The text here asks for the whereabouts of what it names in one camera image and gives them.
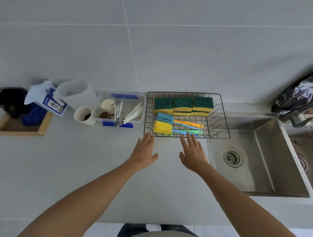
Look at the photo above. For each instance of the person's right middle finger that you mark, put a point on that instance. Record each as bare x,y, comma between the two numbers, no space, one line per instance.
189,139

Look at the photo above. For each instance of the blue cloth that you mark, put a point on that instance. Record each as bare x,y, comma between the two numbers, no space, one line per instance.
34,116

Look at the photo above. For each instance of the person's left forearm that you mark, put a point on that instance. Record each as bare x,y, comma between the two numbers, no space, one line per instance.
83,202

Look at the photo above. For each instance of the wooden tray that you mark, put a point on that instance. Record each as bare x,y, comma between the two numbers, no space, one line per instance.
14,128

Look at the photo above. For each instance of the blue sponge brush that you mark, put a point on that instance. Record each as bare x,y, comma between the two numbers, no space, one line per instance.
164,118

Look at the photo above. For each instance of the person's dark trousers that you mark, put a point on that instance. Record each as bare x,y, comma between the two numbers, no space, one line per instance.
137,230

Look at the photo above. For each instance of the person's right little finger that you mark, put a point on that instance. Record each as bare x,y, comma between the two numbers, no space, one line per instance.
200,146

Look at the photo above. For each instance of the person's left thumb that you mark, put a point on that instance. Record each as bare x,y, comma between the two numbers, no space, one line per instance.
153,157

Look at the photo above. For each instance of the black object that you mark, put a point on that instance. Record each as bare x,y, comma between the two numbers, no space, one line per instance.
13,100

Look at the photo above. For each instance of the round metal sink strainer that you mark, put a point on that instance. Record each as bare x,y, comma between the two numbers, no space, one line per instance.
233,157
302,161

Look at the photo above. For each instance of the person's right thumb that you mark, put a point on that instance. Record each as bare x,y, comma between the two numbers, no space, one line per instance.
182,157

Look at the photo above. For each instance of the translucent plastic pitcher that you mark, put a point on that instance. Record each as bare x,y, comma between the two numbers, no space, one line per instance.
78,94

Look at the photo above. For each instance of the white and blue package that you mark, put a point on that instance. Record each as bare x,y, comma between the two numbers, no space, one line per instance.
46,96

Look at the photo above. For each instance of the metal faucet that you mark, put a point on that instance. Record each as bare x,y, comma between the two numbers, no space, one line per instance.
294,116

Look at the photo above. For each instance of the white plastic knives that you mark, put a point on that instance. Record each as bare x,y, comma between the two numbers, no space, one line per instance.
134,113

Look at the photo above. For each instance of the small brown cup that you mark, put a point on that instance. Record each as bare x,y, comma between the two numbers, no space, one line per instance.
105,115

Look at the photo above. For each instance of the person's right hand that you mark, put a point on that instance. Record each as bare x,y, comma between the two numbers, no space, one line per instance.
194,158

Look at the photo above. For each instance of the stainless steel sink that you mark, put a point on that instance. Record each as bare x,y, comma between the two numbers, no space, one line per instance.
264,156

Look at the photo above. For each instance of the white mug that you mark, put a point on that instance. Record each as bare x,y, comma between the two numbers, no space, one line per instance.
85,116

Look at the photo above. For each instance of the person's right forearm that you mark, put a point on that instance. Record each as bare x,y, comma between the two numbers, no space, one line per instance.
239,205

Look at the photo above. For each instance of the white plastic forks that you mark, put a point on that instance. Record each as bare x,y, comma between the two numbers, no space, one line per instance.
118,111

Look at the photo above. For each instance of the green yellow sponge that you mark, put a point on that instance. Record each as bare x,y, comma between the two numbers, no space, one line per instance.
182,114
182,103
163,105
200,114
203,102

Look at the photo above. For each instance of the clear container with blue clips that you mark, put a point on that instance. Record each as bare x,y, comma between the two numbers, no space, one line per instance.
132,97

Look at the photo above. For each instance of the small white cup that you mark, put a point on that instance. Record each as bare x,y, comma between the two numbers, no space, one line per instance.
107,105

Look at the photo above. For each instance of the person's left hand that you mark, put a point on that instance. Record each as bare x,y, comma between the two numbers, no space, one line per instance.
141,156

